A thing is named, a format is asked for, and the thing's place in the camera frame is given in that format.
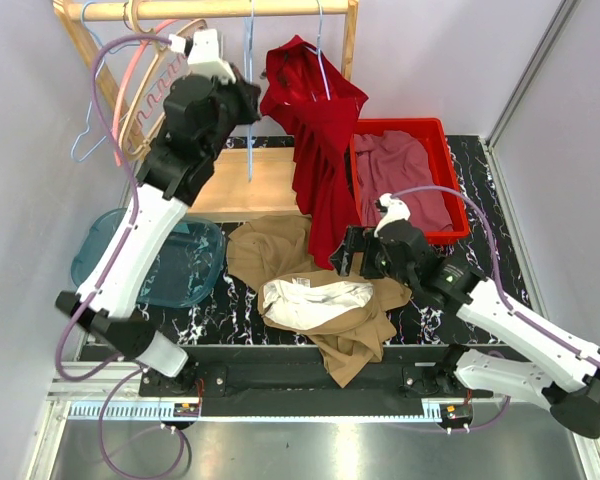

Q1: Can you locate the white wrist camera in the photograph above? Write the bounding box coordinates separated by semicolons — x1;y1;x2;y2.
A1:
374;193;411;237
168;29;237;85

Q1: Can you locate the pink wooden hanger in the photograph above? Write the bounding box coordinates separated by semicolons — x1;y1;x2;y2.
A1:
112;0;209;168

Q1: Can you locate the red pleated skirt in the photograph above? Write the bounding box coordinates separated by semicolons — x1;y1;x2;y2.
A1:
260;35;368;269

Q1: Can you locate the tan garment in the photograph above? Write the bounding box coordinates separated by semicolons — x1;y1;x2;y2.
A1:
227;215;412;387

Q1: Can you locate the red plastic bin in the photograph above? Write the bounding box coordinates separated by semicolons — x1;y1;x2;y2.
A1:
350;118;469;245

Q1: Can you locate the teal plastic basket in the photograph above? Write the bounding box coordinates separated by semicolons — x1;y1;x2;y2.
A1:
70;208;225;308

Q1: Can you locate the wooden clothes rack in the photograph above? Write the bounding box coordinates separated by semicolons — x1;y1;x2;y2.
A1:
53;1;359;222

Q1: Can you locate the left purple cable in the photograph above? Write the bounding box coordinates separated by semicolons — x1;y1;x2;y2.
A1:
54;34;181;381

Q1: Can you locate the blue wire hanger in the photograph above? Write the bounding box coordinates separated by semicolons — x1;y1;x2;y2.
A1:
315;0;331;101
70;1;141;163
243;1;255;183

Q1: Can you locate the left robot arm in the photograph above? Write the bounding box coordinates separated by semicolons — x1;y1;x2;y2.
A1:
55;74;261;396

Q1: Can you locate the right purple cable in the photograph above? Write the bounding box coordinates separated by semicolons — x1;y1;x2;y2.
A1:
389;185;600;386

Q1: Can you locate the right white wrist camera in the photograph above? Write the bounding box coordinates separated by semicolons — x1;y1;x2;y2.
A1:
374;193;411;237

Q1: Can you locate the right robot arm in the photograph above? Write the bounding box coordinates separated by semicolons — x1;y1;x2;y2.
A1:
330;220;600;439

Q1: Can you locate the mauve cloth in bin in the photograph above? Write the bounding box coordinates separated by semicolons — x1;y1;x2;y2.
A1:
353;131;453;232

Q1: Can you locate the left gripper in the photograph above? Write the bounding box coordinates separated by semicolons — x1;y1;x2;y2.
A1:
201;63;263;162

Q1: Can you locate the purple cable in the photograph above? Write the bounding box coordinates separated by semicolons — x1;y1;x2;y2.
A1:
54;34;181;381
389;185;600;386

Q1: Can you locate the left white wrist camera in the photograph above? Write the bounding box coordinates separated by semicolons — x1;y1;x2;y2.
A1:
168;29;237;85

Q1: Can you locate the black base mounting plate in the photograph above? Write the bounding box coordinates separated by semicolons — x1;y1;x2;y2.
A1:
139;345;466;421

